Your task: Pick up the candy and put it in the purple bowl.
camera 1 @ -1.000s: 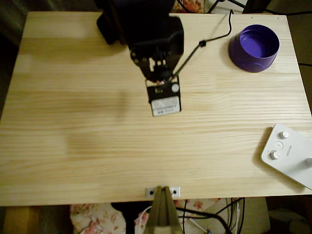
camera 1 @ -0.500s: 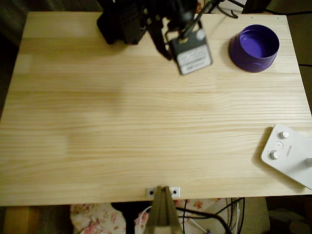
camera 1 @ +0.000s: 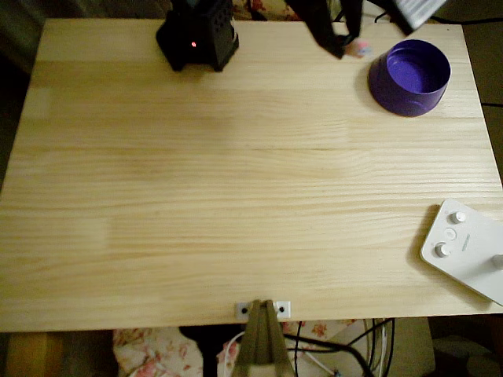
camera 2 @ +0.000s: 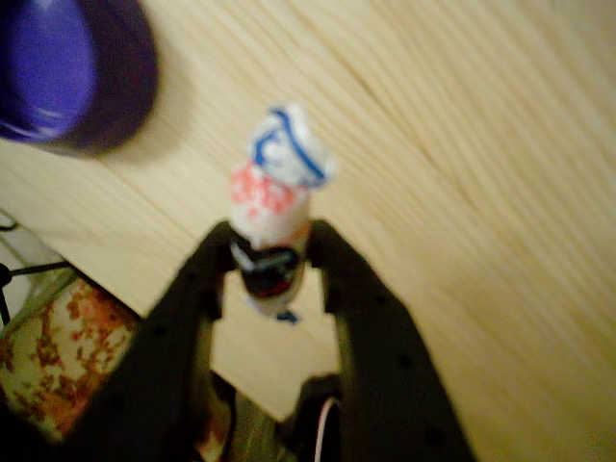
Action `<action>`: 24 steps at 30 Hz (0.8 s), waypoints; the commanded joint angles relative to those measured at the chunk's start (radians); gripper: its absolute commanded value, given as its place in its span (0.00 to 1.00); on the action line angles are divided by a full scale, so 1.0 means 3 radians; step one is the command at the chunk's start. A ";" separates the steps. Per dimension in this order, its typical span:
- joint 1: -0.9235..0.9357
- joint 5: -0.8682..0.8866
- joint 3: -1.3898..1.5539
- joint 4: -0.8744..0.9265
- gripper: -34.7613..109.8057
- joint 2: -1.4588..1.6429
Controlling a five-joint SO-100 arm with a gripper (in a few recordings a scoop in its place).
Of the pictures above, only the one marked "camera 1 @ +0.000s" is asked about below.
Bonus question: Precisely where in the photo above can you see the white candy with rabbit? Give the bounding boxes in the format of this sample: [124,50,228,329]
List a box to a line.
[345,38,374,60]

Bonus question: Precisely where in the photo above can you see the purple plastic bowl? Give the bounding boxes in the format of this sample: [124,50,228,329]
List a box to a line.
[367,38,453,118]

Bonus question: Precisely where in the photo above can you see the floral fabric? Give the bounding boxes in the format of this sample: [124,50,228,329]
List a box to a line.
[112,320,366,377]
[231,0,307,21]

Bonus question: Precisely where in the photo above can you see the white lamp base with knobs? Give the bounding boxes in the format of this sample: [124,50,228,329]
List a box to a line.
[419,199,503,307]

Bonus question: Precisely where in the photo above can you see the grey curtain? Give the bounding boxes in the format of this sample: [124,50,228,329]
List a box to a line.
[0,0,95,75]

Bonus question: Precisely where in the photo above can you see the beige box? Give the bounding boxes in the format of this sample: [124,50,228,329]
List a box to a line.
[329,317,435,377]

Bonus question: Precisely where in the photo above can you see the wooden furniture piece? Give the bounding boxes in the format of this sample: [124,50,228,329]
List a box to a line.
[6,332,64,377]

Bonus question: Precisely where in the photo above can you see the white mounting bracket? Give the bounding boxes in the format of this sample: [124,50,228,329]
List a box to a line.
[233,300,292,318]

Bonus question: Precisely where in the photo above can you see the thick black cable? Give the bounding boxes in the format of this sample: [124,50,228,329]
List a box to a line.
[282,317,396,377]

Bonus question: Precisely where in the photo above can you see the white cable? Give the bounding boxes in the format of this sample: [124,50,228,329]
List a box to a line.
[218,331,245,377]

